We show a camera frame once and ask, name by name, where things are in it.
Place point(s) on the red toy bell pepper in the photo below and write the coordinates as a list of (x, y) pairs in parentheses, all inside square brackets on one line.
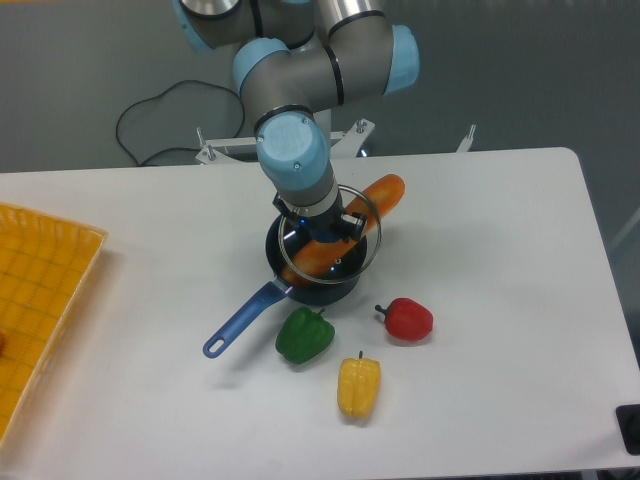
[(406, 319)]

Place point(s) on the dark blue saucepan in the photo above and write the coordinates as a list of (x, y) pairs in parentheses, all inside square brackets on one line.
[(266, 296)]

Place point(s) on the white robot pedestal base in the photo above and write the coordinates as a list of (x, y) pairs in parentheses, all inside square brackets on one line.
[(365, 138)]

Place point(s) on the black corner device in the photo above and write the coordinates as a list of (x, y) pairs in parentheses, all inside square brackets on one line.
[(628, 417)]

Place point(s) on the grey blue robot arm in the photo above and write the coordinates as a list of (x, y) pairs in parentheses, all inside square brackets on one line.
[(297, 58)]

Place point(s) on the yellow toy bell pepper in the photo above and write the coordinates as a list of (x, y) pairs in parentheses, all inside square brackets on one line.
[(358, 386)]

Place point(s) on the orange toy baguette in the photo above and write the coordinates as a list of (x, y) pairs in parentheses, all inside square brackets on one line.
[(382, 192)]

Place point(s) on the glass pot lid blue knob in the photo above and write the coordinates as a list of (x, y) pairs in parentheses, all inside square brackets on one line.
[(282, 235)]

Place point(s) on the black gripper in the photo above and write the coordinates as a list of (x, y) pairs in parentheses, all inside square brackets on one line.
[(333, 223)]

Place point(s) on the green toy bell pepper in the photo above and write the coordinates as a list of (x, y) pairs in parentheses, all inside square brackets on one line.
[(304, 335)]

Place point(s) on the yellow woven basket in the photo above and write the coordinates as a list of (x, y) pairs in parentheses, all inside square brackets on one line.
[(45, 262)]

